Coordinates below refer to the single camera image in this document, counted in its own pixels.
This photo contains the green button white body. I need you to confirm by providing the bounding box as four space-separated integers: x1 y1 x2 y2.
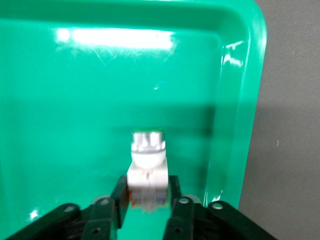
126 127 170 216

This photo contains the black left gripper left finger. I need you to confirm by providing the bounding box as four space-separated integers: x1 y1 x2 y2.
4 174 131 240

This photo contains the green plastic tray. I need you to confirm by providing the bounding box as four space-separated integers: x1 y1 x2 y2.
0 0 268 240

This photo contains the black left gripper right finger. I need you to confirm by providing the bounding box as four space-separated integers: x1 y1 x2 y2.
162 174 277 240

